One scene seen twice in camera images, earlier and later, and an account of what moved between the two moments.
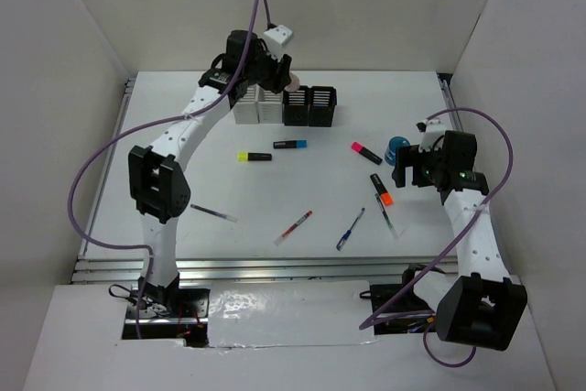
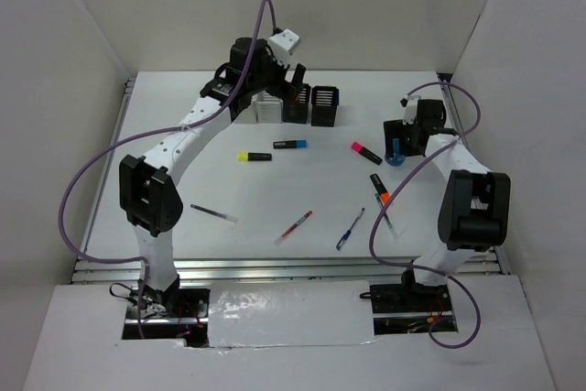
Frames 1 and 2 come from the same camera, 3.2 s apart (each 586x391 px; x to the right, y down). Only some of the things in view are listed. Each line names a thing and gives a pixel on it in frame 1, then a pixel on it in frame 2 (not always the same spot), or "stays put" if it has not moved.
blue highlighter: x=291 y=145 stays put
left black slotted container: x=295 y=106 stays put
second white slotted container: x=269 y=106 stays put
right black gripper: x=410 y=156 to x=396 y=129
